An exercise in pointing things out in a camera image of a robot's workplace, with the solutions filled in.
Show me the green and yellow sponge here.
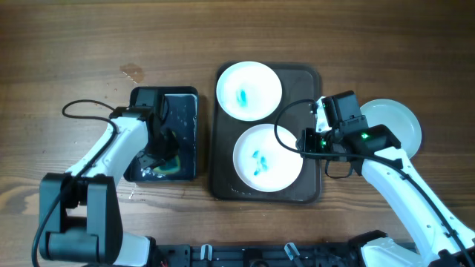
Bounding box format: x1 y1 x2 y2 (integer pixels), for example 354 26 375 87
153 155 181 175

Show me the light blue-tinted white plate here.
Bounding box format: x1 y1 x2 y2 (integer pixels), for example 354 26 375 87
360 99 422 158

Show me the white plate blue dots stain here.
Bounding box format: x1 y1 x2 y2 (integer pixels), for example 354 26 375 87
232 124 304 193

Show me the white plate long blue stain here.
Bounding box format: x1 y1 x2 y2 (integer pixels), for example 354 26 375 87
216 62 283 122

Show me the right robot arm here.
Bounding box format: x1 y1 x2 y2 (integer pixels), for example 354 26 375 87
297 91 474 266

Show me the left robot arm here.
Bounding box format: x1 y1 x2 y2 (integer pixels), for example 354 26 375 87
31 87 179 266

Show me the black water basin tray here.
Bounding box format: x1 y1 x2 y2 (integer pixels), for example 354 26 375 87
124 86 198 182

